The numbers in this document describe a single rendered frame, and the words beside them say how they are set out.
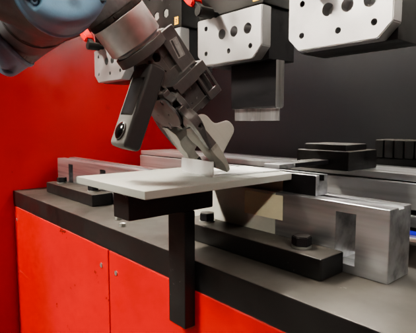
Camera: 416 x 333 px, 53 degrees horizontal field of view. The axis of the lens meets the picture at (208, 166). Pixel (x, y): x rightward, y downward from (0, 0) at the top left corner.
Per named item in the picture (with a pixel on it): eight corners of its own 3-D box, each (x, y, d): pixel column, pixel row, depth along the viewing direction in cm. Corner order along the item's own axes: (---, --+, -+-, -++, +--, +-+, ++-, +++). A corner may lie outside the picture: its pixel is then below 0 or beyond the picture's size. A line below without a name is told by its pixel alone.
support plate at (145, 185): (76, 183, 60) (76, 176, 60) (212, 170, 77) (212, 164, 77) (144, 200, 47) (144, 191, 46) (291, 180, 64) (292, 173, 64)
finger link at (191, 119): (221, 141, 57) (177, 91, 55) (214, 148, 56) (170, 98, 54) (207, 145, 61) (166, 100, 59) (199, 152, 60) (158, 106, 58)
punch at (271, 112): (231, 120, 74) (231, 65, 73) (239, 121, 75) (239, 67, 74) (275, 120, 66) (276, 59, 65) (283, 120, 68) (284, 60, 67)
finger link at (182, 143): (222, 147, 68) (201, 104, 63) (199, 172, 66) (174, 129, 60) (208, 143, 71) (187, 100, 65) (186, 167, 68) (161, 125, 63)
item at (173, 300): (116, 340, 58) (112, 187, 56) (196, 310, 68) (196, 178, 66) (131, 352, 55) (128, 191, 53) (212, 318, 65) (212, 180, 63)
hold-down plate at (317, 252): (177, 235, 75) (177, 219, 75) (200, 230, 79) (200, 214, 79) (320, 282, 53) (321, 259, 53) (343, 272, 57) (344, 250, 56)
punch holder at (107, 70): (94, 83, 104) (92, 14, 103) (125, 85, 110) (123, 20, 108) (125, 78, 93) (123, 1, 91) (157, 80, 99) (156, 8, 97)
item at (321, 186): (221, 182, 76) (221, 165, 76) (233, 180, 78) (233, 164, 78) (315, 195, 61) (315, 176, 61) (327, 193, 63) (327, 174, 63)
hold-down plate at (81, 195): (46, 191, 123) (45, 182, 123) (64, 189, 127) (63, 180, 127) (92, 207, 101) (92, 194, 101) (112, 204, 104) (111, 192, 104)
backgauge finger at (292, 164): (246, 172, 78) (246, 145, 77) (325, 163, 95) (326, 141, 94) (299, 178, 69) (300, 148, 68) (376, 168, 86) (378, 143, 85)
